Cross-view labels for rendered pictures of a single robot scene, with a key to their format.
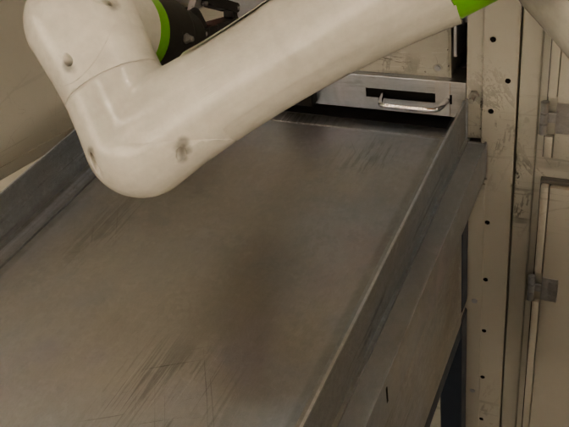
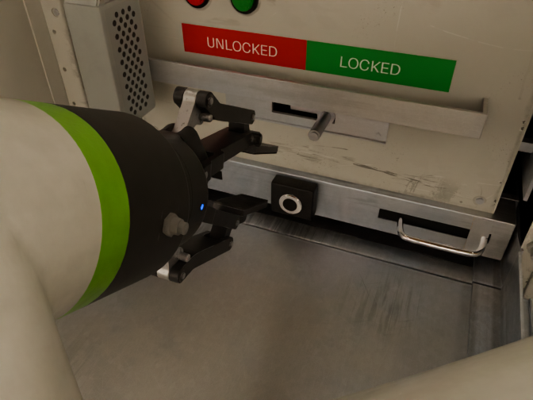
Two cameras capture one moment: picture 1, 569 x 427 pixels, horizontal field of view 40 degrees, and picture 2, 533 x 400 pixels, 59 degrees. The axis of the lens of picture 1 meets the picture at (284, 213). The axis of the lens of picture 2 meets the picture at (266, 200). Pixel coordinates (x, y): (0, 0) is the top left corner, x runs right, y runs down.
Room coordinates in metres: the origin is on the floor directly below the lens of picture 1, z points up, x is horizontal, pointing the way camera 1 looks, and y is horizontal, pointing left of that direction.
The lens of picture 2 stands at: (0.63, 0.05, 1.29)
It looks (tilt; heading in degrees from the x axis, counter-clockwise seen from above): 38 degrees down; 352
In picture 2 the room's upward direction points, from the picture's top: straight up
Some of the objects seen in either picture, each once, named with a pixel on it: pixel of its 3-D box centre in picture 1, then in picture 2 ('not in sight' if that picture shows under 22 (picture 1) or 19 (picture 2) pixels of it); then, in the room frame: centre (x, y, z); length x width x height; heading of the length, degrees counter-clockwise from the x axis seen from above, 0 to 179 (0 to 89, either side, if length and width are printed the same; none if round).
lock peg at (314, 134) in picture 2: not in sight; (321, 117); (1.11, -0.08, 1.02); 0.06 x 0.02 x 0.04; 151
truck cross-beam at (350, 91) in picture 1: (305, 79); (301, 183); (1.16, -0.07, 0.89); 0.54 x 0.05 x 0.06; 61
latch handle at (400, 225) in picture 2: (412, 100); (440, 234); (1.03, -0.22, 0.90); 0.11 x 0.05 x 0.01; 61
